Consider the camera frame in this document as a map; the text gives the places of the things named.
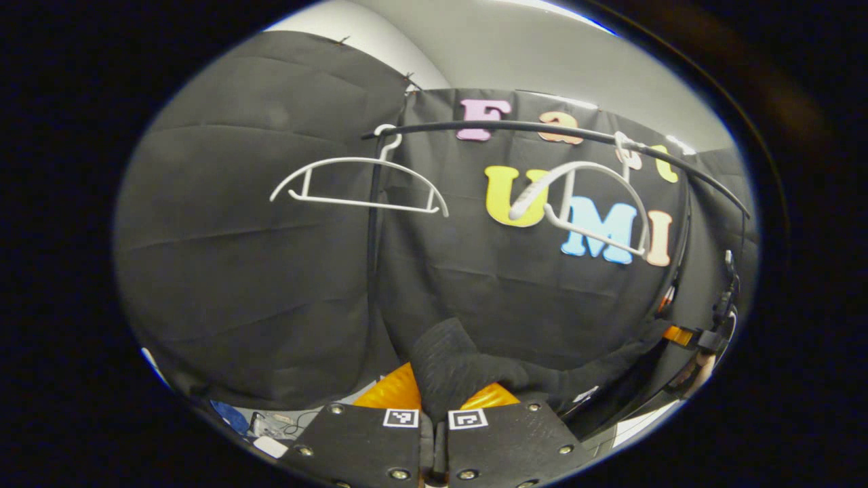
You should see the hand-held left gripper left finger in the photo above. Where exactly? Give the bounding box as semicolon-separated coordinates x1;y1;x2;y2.
278;363;435;488

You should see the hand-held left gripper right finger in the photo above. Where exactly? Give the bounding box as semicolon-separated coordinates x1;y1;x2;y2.
434;382;599;488

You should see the black knit cardigan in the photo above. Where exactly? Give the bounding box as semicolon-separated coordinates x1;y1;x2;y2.
409;317;672;434

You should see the white plastic clothes hanger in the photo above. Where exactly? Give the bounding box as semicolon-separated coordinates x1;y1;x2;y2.
270;124;450;218
509;131;653;260

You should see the black metal clothes rack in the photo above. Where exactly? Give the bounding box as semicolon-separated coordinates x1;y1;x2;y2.
361;119;752;319

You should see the blue object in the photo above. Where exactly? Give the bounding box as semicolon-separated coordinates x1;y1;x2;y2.
210;400;250;434

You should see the black backdrop cloth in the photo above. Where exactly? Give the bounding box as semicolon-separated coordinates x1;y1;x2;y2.
115;30;759;411

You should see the black cable tangle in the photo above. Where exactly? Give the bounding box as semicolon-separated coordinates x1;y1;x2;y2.
251;410;319;439

